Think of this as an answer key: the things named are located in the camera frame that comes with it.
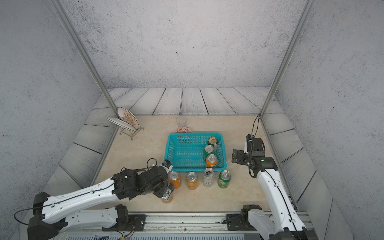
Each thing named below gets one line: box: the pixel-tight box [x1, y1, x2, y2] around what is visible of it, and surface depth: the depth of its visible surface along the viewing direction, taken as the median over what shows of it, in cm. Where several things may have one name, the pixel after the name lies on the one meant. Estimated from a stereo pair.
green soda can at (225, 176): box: [217, 170, 232, 189], surface depth 80 cm
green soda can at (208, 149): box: [203, 144, 215, 162], surface depth 89 cm
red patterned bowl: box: [175, 126, 193, 133], surface depth 110 cm
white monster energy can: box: [203, 167, 215, 188], surface depth 77 cm
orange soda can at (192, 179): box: [186, 171, 199, 190], surface depth 79 cm
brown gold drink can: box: [207, 136, 218, 147], surface depth 94 cm
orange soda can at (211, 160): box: [206, 153, 218, 169], surface depth 86 cm
